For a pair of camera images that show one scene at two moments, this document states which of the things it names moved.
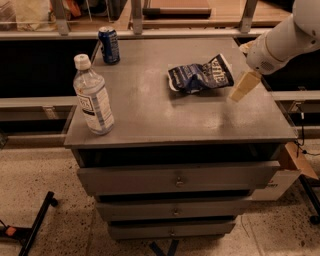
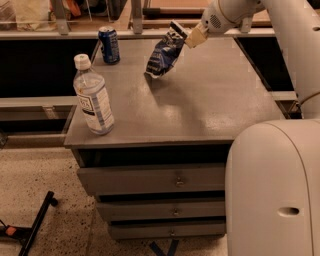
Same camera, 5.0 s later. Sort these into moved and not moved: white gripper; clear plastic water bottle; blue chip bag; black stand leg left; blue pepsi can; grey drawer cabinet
Moved: white gripper; blue chip bag
Not moved: grey drawer cabinet; blue pepsi can; clear plastic water bottle; black stand leg left
